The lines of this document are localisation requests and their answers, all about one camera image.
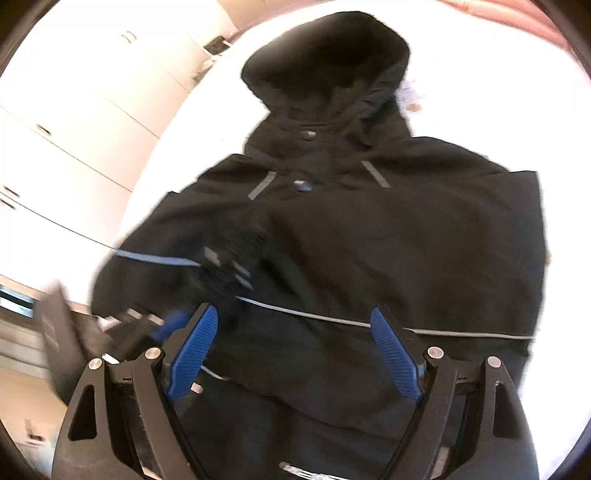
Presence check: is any small dark bedside object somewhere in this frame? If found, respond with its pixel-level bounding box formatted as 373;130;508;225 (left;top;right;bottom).
203;36;232;57

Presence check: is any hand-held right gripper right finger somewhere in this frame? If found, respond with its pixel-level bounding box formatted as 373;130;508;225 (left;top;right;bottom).
369;305;541;480

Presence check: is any pink pillow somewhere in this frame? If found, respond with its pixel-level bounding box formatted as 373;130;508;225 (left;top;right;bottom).
443;0;578;49

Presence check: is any white floral quilted bed cover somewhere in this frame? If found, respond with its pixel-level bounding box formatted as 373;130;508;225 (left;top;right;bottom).
117;9;591;480

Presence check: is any black hooded jacket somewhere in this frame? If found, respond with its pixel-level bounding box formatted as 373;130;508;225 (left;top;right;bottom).
90;11;552;480

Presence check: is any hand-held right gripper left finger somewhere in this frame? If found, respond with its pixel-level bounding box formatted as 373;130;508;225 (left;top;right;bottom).
51;302;220;480

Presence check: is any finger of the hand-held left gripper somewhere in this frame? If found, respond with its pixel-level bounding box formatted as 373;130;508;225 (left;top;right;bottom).
196;244;256;324
99;308;189;360

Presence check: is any white wardrobe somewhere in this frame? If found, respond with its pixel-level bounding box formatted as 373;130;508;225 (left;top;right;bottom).
0;0;247;289

